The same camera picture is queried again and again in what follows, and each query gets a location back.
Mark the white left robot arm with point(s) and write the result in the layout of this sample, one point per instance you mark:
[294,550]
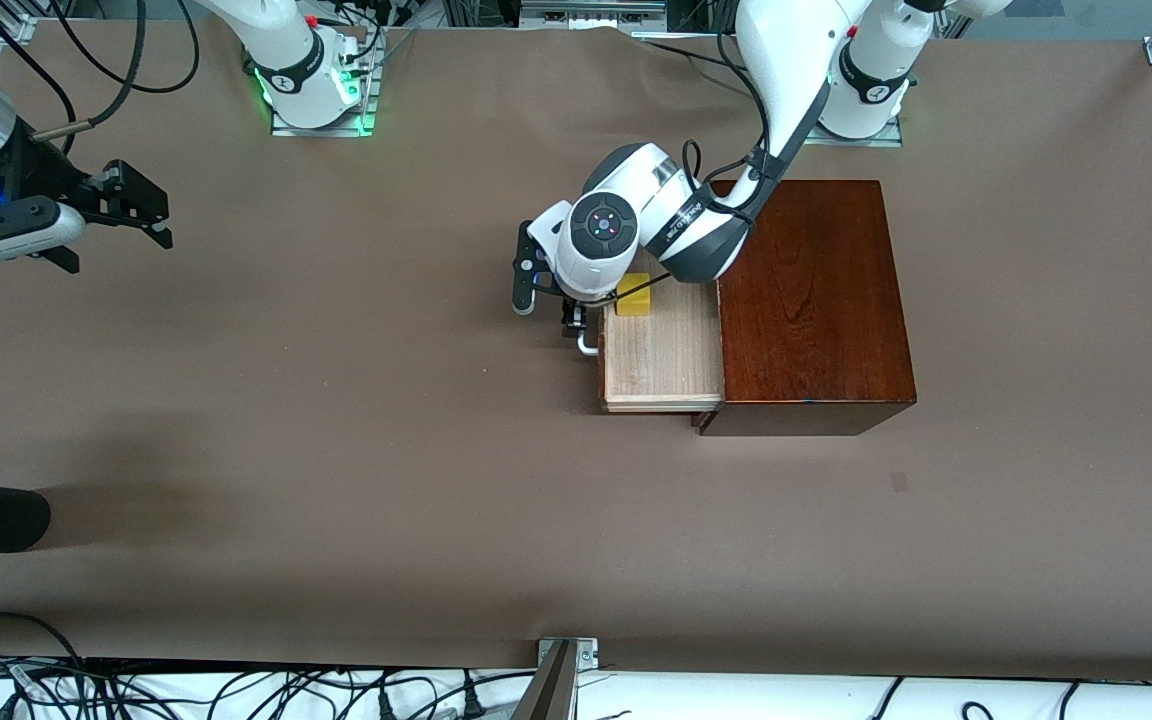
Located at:
[636,190]

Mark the grey metal beam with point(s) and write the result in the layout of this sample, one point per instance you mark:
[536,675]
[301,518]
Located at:
[548,690]

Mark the brown table cover sheet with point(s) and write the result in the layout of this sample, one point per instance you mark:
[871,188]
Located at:
[386,480]

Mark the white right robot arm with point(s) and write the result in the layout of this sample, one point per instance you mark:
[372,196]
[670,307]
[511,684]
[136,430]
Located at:
[306,70]

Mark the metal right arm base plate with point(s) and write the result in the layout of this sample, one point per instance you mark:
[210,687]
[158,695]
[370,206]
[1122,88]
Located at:
[321,130]

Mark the metal corner bracket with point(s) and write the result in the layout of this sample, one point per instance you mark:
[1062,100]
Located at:
[581,652]

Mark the metal rack equipment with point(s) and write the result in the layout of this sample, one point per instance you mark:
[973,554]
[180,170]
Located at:
[591,10]

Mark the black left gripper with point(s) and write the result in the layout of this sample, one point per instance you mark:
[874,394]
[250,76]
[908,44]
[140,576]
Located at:
[573,313]

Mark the dark brown wooden cabinet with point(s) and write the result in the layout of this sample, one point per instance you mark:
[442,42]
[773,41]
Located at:
[816,300]

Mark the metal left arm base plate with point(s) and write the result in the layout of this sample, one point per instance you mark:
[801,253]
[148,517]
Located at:
[851,141]

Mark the yellow wooden block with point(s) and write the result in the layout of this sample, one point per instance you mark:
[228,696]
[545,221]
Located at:
[634,298]

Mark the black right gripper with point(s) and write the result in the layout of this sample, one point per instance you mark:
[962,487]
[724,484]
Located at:
[39,173]

